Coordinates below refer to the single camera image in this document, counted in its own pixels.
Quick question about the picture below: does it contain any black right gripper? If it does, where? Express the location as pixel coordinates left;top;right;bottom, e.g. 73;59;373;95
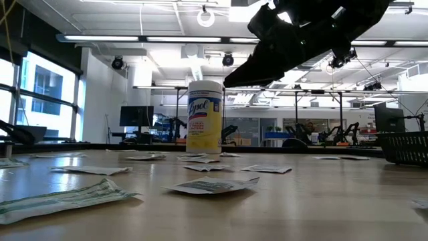
223;0;356;88

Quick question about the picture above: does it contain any blue background table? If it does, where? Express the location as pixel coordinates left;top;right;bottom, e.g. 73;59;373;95
263;131;292;140

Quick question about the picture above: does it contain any white hanging ring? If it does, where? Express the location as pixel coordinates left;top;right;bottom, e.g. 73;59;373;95
196;5;216;28

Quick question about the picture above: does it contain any long ceiling light rail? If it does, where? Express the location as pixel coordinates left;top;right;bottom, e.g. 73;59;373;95
56;32;428;48

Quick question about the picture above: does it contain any black background monitor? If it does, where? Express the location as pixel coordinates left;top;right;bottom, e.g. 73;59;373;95
373;104;407;133
119;105;155;135

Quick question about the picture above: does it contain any black background gantry frame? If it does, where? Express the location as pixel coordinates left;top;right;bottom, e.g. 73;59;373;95
175;86;346;135

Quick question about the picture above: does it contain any green striped bandage packet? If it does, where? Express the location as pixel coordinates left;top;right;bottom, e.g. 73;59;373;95
0;177;140;226
0;157;30;169

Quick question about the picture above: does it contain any black slanted bar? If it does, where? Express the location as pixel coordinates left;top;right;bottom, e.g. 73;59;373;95
0;119;37;147

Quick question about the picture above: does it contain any black mesh basket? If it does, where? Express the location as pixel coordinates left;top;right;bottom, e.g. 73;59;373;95
376;131;428;167

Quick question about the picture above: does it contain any yellow hanging cable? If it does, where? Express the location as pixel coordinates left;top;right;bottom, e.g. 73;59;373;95
0;0;17;65

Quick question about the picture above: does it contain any black ceiling camera cluster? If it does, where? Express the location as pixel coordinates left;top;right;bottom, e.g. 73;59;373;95
363;81;383;92
329;50;358;70

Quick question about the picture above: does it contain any dark trapezoid bin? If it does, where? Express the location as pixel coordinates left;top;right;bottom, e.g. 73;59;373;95
15;125;48;143

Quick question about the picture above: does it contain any large window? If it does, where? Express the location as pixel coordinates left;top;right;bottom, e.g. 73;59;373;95
0;50;84;143

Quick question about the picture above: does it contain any yellow Lysol wipes canister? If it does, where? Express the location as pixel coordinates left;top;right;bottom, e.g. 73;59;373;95
185;80;224;155

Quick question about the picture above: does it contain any grey short post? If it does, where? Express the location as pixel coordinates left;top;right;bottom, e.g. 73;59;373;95
2;140;15;159

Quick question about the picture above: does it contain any black aluminium table frame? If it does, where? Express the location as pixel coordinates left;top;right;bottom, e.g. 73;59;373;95
0;142;385;159

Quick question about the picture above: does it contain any dark round chair back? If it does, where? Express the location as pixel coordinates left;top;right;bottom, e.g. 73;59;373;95
282;137;309;149

